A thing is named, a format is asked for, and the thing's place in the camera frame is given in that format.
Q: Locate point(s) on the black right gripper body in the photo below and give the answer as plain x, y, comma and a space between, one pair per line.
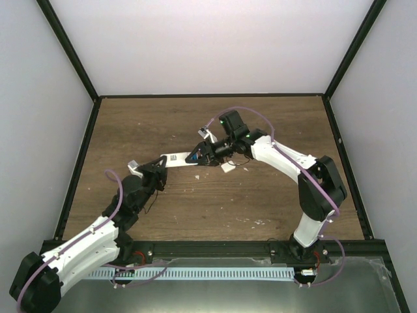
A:
219, 153

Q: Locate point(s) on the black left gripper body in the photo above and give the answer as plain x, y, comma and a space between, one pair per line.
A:
158, 182

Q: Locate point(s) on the white remote battery cover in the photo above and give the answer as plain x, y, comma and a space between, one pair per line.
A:
226, 167

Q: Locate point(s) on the white air conditioner remote control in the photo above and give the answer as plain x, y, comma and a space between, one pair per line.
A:
175, 160

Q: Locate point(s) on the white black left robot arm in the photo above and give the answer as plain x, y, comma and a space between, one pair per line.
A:
42, 279

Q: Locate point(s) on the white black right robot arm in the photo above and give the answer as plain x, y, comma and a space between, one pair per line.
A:
320, 188

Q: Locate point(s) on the metal front plate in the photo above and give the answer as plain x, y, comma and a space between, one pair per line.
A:
350, 284

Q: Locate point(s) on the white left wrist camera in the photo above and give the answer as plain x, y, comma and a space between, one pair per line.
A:
133, 168

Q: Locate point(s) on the light blue slotted cable duct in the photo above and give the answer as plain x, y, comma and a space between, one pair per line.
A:
198, 273

